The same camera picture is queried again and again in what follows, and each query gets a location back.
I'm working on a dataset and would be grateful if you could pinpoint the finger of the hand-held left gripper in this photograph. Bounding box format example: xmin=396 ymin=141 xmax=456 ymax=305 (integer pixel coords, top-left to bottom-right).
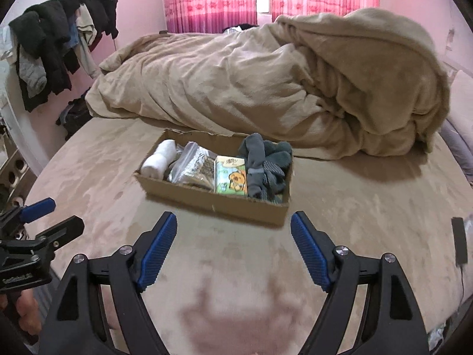
xmin=35 ymin=215 xmax=85 ymax=256
xmin=0 ymin=198 xmax=57 ymax=237

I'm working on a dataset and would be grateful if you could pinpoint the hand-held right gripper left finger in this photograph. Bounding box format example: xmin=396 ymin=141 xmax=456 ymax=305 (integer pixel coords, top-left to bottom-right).
xmin=39 ymin=211 xmax=178 ymax=355

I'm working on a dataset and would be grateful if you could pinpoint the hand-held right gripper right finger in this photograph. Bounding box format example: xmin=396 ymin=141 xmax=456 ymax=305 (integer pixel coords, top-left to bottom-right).
xmin=290 ymin=211 xmax=431 ymax=355

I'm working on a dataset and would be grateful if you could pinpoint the cardboard box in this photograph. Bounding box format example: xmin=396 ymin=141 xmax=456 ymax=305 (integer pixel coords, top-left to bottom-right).
xmin=134 ymin=129 xmax=294 ymax=227

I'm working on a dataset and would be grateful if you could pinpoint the white towel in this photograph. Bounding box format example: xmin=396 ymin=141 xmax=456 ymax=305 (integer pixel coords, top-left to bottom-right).
xmin=141 ymin=139 xmax=178 ymax=179

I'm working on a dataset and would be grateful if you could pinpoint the clear snack bag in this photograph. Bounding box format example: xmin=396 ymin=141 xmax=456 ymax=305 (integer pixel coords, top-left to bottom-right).
xmin=168 ymin=141 xmax=208 ymax=183

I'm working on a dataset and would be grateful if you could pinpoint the green tissue pack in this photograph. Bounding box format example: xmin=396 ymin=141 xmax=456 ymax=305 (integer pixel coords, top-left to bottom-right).
xmin=213 ymin=154 xmax=248 ymax=196

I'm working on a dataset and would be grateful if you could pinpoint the pair of grey knit gloves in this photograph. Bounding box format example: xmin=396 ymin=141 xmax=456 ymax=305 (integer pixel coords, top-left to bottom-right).
xmin=236 ymin=133 xmax=293 ymax=178

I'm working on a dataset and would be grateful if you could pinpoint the person's left hand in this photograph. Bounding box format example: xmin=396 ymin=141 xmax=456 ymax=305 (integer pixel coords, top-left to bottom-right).
xmin=0 ymin=289 xmax=43 ymax=336

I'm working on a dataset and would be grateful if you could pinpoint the white shelf unit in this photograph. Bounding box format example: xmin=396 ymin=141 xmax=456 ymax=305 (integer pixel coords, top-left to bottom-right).
xmin=0 ymin=118 xmax=38 ymax=208

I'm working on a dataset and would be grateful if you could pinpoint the black suitcase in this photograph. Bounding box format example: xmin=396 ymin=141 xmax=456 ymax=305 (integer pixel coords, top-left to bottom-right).
xmin=55 ymin=89 xmax=93 ymax=141

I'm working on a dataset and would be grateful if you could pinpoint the grey garment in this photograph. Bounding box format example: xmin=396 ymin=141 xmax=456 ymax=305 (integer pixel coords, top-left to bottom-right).
xmin=18 ymin=54 xmax=47 ymax=97

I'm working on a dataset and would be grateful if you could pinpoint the black phone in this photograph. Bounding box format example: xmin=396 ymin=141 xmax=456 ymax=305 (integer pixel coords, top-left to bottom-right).
xmin=451 ymin=217 xmax=468 ymax=267

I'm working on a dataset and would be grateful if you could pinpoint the black fleece jacket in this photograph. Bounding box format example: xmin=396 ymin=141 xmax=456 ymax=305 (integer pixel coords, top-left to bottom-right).
xmin=9 ymin=0 xmax=74 ymax=113

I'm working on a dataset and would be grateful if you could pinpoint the beige duvet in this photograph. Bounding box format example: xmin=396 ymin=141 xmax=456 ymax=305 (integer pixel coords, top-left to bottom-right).
xmin=86 ymin=7 xmax=451 ymax=160

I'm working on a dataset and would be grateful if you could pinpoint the purple pillow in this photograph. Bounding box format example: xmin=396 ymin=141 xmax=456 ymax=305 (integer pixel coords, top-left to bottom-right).
xmin=440 ymin=118 xmax=473 ymax=185

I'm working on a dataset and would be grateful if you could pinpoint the beige shirt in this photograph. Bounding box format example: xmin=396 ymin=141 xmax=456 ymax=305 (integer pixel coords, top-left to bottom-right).
xmin=76 ymin=5 xmax=100 ymax=79

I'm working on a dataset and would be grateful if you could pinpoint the black coat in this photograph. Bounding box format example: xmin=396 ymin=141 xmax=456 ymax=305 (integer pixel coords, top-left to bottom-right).
xmin=85 ymin=0 xmax=119 ymax=39

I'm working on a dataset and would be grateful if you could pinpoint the floral pink pillow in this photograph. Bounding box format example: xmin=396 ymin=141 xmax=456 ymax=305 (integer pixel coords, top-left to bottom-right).
xmin=447 ymin=68 xmax=473 ymax=126

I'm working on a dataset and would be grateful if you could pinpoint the dark cloth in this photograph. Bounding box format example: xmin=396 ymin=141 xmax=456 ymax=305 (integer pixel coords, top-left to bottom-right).
xmin=223 ymin=23 xmax=259 ymax=35

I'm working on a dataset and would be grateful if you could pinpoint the wide pink curtain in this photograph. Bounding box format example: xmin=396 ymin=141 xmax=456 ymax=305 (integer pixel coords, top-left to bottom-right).
xmin=161 ymin=0 xmax=257 ymax=34

